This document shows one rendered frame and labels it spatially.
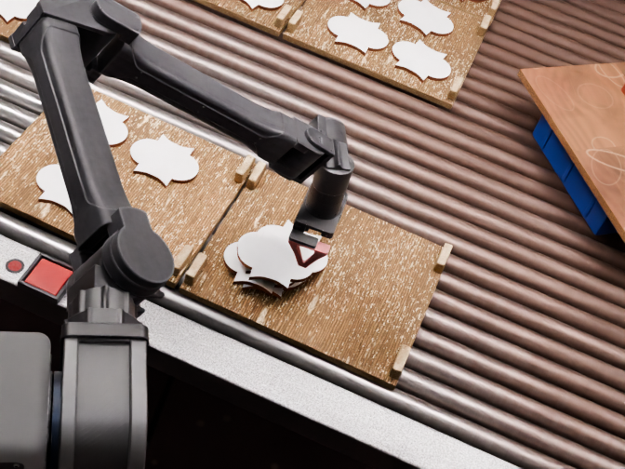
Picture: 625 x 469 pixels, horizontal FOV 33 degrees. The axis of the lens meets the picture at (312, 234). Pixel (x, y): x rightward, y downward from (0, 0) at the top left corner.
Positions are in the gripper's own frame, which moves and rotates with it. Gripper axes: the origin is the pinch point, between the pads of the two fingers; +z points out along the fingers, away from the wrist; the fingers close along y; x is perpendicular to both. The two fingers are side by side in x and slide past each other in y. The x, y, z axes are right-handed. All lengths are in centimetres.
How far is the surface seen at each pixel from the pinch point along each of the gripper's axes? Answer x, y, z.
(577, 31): -43, 111, 12
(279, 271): 3.6, -2.0, 7.1
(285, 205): 7.5, 19.0, 12.3
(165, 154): 32.6, 20.0, 11.3
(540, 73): -33, 72, 1
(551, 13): -36, 116, 12
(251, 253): 9.3, -0.4, 7.1
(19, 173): 55, 4, 12
